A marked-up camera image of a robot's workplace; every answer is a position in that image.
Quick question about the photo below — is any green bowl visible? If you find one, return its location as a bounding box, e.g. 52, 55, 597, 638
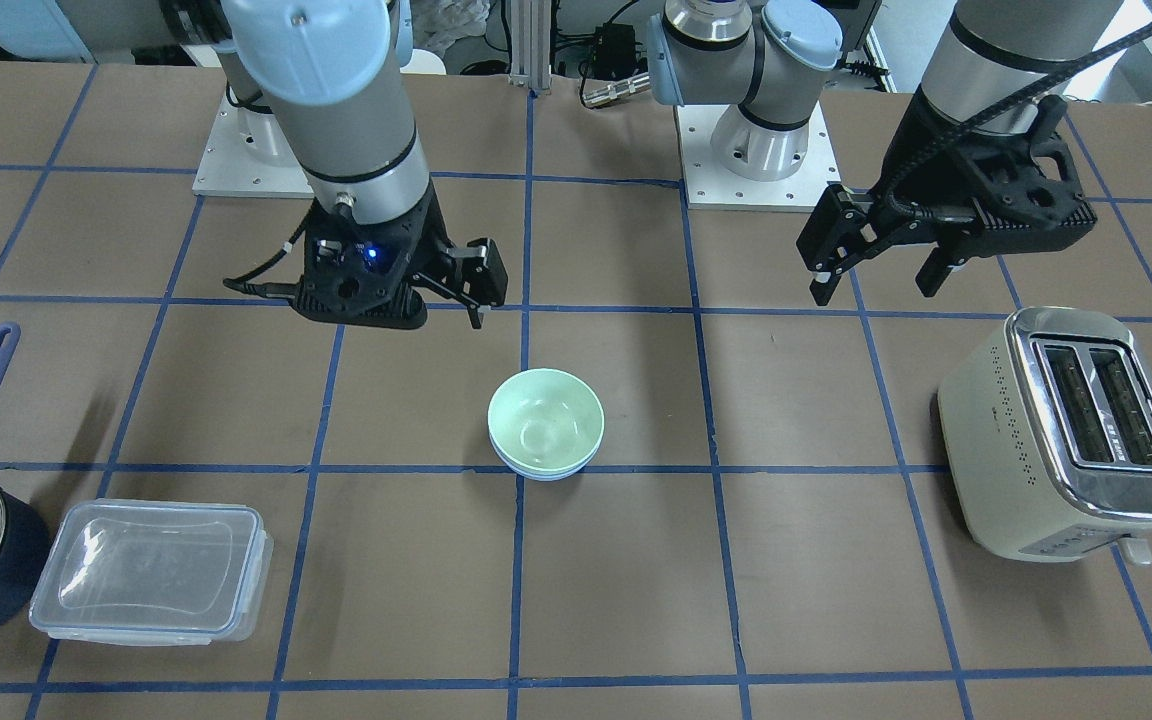
486, 367, 605, 469

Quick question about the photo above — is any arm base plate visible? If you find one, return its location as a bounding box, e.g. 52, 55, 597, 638
675, 105, 841, 213
192, 97, 314, 199

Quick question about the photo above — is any blue bowl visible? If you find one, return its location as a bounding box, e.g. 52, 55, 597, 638
493, 445, 599, 482

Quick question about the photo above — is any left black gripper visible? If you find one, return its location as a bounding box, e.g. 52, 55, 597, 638
796, 91, 1097, 306

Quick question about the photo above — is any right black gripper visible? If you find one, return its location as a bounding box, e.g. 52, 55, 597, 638
293, 195, 509, 331

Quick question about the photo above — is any clear plastic food container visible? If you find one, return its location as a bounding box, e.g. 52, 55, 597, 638
28, 498, 274, 647

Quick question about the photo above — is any cream silver toaster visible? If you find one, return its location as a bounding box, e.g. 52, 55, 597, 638
935, 306, 1152, 566

